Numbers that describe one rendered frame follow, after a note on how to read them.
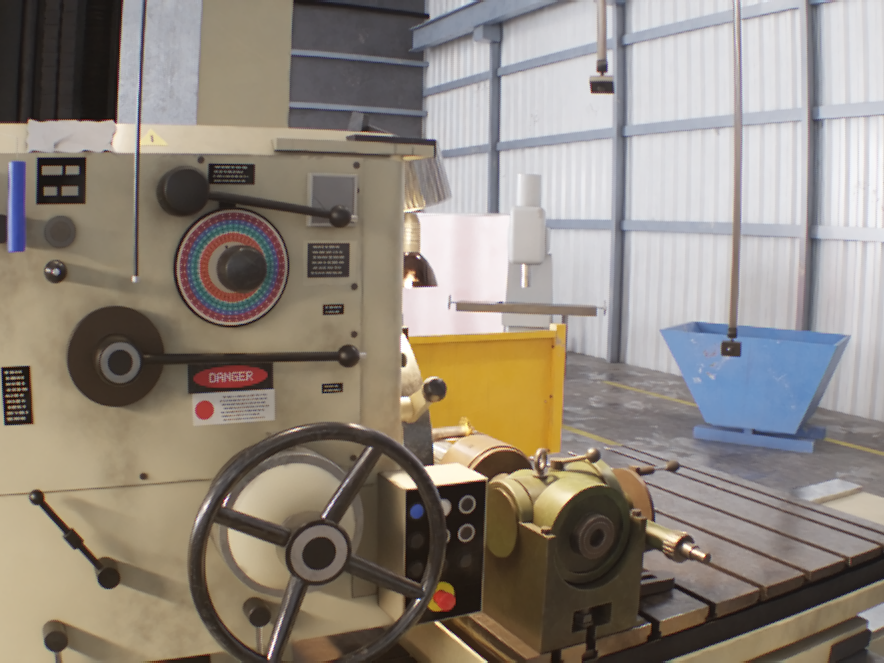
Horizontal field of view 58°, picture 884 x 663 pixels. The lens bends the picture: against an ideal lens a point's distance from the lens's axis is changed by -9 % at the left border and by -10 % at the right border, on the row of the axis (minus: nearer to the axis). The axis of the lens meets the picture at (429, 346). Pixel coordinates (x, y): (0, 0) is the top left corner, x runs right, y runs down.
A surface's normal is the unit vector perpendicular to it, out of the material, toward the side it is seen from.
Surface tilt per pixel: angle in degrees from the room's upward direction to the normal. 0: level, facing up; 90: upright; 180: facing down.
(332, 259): 90
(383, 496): 90
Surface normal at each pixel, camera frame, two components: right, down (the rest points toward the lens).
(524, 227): -0.16, 0.13
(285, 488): 0.28, -0.36
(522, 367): 0.45, 0.13
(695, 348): -0.57, 0.10
